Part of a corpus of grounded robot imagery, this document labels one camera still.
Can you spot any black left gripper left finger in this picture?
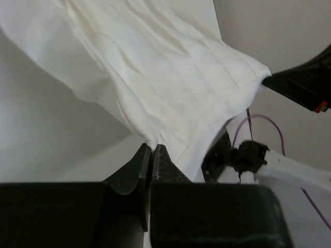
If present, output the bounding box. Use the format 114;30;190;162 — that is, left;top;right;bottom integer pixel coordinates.
1;144;151;247

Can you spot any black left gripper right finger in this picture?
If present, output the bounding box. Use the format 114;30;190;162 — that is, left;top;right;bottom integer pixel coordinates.
149;145;294;247

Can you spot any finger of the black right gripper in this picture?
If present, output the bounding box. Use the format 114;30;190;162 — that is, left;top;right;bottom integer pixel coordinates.
262;46;330;113

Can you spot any white pleated skirt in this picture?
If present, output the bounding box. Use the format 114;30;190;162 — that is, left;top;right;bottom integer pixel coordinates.
1;1;270;180

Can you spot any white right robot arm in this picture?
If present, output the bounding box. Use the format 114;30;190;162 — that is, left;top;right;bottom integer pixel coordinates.
235;46;330;192

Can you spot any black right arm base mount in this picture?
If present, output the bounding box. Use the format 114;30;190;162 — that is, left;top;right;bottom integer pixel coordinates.
201;130;237;183

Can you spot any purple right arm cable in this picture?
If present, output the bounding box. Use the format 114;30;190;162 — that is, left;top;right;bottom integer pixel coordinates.
231;115;331;232

